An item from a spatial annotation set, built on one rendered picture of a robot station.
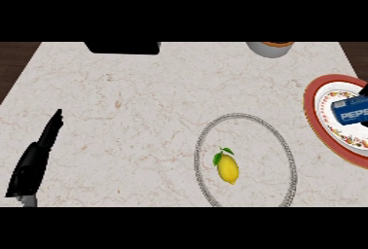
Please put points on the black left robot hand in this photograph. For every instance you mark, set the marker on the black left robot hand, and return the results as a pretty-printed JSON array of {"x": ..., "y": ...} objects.
[{"x": 30, "y": 165}]

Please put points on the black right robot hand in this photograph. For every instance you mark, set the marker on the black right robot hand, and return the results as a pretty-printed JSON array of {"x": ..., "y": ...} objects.
[{"x": 364, "y": 89}]

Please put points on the blue soda can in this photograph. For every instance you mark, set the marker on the blue soda can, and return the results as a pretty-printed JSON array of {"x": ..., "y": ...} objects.
[{"x": 352, "y": 112}]

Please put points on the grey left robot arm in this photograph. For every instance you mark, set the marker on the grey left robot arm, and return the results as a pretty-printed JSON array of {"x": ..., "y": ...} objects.
[{"x": 30, "y": 201}]

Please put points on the round red-rimmed floral placemat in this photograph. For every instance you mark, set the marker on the round red-rimmed floral placemat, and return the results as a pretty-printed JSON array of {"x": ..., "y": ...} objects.
[{"x": 314, "y": 112}]

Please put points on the clear plate with beaded rim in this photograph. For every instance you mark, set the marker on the clear plate with beaded rim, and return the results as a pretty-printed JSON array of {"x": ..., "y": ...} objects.
[{"x": 200, "y": 142}]

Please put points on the grey cup with orange rim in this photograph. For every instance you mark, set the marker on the grey cup with orange rim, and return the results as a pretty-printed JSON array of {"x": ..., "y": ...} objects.
[{"x": 269, "y": 51}]

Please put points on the yellow lemon with green leaves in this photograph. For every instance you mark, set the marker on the yellow lemon with green leaves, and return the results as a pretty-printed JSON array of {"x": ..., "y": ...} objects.
[{"x": 228, "y": 168}]

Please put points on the black appliance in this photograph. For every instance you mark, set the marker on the black appliance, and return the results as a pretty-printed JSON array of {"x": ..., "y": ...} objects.
[{"x": 126, "y": 48}]

